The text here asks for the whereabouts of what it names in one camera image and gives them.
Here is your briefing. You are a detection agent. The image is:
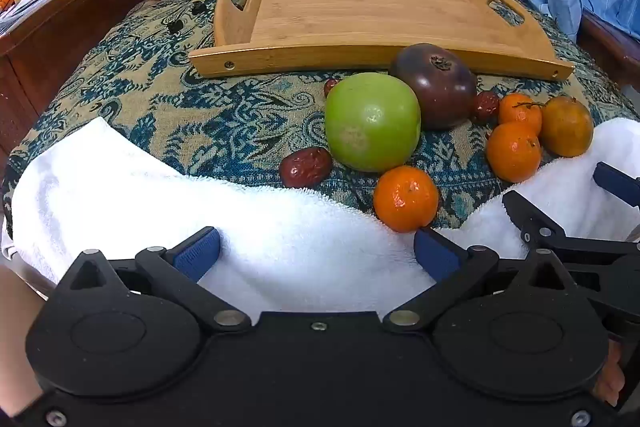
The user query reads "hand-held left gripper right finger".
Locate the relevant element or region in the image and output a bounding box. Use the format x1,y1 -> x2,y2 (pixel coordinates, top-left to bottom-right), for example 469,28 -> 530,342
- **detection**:
382,227 -> 583,335

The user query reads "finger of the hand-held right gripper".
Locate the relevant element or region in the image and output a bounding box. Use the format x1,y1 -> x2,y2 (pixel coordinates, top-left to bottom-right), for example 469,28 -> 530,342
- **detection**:
592,162 -> 640,208
502,189 -> 640,260

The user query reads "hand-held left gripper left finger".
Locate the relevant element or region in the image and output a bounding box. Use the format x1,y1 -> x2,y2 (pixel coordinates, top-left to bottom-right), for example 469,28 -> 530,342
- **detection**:
55,227 -> 253,335

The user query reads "brownish orange persimmon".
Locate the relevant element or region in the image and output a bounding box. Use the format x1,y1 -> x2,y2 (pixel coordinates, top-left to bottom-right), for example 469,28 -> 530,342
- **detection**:
539,96 -> 595,158

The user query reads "orange tangerine with stem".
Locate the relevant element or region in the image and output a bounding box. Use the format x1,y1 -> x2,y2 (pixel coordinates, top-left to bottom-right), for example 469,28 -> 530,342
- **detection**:
498,93 -> 544,135

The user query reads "large green apple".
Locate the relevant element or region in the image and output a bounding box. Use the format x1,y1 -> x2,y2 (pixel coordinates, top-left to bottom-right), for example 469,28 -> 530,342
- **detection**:
324,73 -> 422,172

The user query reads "dark purple tomato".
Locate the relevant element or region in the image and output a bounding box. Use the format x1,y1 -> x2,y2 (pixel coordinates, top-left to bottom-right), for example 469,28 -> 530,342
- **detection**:
389,43 -> 478,131

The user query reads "wooden tray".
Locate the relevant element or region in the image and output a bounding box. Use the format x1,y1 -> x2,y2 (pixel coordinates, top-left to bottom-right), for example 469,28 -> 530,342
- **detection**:
187,0 -> 576,82

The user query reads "person's right hand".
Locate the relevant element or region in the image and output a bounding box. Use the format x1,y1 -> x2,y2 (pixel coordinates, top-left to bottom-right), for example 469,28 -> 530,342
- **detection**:
592,341 -> 627,408

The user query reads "white towel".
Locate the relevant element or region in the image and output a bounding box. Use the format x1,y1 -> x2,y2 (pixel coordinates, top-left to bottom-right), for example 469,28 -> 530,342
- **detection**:
2,117 -> 640,313

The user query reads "wooden chair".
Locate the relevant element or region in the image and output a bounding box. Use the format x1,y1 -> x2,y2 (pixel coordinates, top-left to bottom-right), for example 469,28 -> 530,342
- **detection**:
577,9 -> 640,90

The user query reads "blue patterned tablecloth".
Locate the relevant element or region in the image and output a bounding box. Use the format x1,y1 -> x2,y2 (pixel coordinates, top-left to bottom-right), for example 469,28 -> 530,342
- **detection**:
0,0 -> 640,230

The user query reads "brown wooden cabinet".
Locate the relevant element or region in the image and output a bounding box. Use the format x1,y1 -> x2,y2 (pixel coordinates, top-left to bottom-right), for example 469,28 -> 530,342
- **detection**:
0,0 -> 153,168

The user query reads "stack of papers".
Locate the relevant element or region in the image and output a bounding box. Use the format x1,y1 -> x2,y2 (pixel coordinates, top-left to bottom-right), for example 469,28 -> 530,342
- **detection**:
0,0 -> 76,35

